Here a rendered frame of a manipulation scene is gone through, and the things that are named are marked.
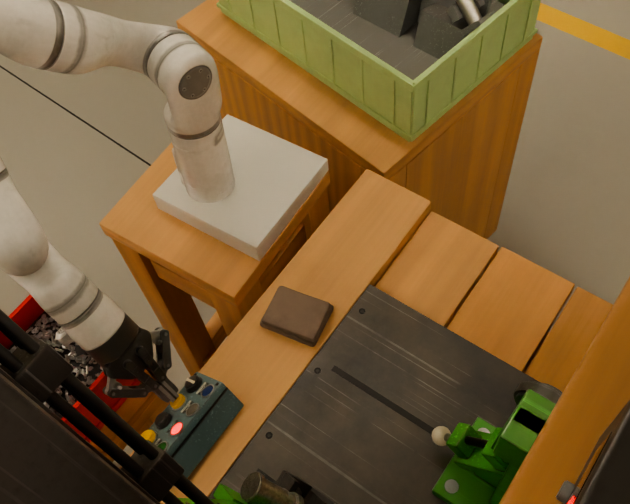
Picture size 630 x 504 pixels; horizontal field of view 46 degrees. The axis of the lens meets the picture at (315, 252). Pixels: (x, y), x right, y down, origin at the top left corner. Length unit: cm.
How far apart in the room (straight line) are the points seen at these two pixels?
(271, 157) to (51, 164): 147
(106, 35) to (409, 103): 63
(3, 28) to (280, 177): 60
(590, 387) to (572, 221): 198
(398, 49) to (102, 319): 92
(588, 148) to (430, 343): 156
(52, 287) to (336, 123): 79
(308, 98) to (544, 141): 118
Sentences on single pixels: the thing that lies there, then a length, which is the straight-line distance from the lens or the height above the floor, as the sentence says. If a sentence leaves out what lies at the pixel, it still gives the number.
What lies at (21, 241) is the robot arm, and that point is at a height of 125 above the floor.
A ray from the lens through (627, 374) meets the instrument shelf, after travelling 51.
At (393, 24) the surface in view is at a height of 87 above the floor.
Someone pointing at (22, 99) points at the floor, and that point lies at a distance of 305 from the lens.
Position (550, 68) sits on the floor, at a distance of 287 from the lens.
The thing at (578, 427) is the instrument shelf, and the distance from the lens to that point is 49.
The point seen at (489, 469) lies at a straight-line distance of 102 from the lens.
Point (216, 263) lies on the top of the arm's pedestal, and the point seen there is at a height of 85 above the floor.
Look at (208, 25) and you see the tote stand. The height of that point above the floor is 79.
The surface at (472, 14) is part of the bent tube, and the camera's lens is 157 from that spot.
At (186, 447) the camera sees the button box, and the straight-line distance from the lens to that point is 113.
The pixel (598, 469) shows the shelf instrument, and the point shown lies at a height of 161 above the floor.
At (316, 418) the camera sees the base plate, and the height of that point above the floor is 90.
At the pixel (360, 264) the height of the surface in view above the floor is 90.
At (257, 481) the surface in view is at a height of 109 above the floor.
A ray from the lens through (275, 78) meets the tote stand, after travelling 170.
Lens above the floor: 199
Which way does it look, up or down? 58 degrees down
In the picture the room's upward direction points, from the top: 8 degrees counter-clockwise
